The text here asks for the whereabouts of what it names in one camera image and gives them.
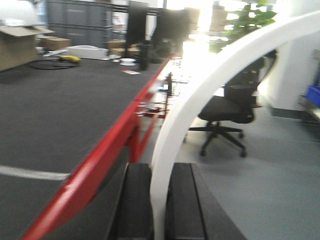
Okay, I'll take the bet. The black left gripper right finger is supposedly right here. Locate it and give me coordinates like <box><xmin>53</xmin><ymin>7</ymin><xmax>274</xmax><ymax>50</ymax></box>
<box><xmin>164</xmin><ymin>162</ymin><xmax>246</xmax><ymax>240</ymax></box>

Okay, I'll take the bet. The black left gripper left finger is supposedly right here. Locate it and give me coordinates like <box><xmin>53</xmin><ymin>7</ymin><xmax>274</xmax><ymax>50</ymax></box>
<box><xmin>107</xmin><ymin>163</ymin><xmax>154</xmax><ymax>240</ymax></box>

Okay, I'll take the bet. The black office chair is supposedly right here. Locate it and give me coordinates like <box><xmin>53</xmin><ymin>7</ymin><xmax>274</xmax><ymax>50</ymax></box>
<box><xmin>189</xmin><ymin>49</ymin><xmax>278</xmax><ymax>157</ymax></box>

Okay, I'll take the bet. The blue plastic crate on table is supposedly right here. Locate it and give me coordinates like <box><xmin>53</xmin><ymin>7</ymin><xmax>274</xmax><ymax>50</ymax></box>
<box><xmin>299</xmin><ymin>85</ymin><xmax>320</xmax><ymax>121</ymax></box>

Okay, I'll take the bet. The green potted plant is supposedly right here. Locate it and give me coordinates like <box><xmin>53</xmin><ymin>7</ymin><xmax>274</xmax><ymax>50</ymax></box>
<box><xmin>209</xmin><ymin>0</ymin><xmax>277</xmax><ymax>54</ymax></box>

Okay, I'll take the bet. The grey storage cabinet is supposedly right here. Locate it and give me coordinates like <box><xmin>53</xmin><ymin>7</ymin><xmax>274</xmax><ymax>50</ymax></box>
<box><xmin>46</xmin><ymin>0</ymin><xmax>112</xmax><ymax>48</ymax></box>

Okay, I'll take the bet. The open cardboard box left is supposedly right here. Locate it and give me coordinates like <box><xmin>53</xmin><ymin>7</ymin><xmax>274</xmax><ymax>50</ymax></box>
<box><xmin>0</xmin><ymin>26</ymin><xmax>53</xmax><ymax>71</ymax></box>

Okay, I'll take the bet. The red table frame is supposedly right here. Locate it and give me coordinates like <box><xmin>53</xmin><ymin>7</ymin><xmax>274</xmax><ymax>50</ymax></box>
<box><xmin>22</xmin><ymin>59</ymin><xmax>172</xmax><ymax>240</ymax></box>

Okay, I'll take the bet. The black cylinder post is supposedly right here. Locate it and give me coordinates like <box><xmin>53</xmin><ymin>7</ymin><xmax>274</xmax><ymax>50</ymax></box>
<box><xmin>138</xmin><ymin>43</ymin><xmax>150</xmax><ymax>71</ymax></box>

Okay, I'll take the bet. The yellow tool with black cable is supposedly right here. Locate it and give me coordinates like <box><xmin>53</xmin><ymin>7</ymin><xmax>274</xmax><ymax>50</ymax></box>
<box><xmin>27</xmin><ymin>55</ymin><xmax>81</xmax><ymax>70</ymax></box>

